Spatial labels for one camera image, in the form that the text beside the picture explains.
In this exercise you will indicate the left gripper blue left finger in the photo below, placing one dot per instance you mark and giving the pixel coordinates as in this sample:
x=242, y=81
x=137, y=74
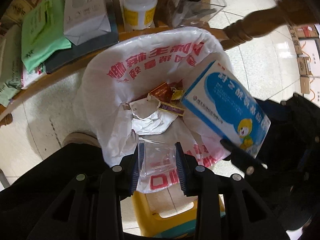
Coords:
x=137, y=166

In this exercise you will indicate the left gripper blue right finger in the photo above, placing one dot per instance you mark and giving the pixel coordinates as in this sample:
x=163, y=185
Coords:
x=181, y=165

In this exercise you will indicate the clear plastic wrapper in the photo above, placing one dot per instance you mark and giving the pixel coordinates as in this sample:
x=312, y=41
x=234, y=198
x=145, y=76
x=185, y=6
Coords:
x=155, y=158

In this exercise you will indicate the white tissue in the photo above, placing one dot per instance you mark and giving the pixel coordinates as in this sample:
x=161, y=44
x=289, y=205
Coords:
x=148, y=118

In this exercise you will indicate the red cigarette carton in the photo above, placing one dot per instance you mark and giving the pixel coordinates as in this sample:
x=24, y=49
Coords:
x=168, y=92

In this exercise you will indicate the blue cartoon medicine box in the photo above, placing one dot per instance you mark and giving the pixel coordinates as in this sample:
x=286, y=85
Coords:
x=220, y=101

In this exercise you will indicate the playing card box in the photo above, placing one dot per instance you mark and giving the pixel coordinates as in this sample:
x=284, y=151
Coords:
x=171, y=108

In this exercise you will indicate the cardboard boxes on floor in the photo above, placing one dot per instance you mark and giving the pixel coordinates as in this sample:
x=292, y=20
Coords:
x=305, y=39

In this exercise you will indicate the grey green wipes pack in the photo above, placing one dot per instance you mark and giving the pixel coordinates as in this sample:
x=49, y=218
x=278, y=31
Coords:
x=11, y=64

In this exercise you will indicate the wooden table leg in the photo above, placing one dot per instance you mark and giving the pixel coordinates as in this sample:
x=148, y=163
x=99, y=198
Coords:
x=260, y=23

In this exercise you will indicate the clear plastic organizer box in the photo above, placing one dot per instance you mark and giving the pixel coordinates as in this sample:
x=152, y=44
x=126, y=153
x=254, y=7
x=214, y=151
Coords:
x=183, y=13

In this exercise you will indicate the white tissue box on shelf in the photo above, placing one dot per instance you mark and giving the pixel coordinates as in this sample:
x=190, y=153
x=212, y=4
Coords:
x=85, y=20

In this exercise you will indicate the white pill bottle yellow label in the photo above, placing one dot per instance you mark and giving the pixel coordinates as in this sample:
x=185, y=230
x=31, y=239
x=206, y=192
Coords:
x=139, y=14

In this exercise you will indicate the green wet wipes pack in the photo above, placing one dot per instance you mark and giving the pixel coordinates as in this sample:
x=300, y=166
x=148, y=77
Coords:
x=42, y=33

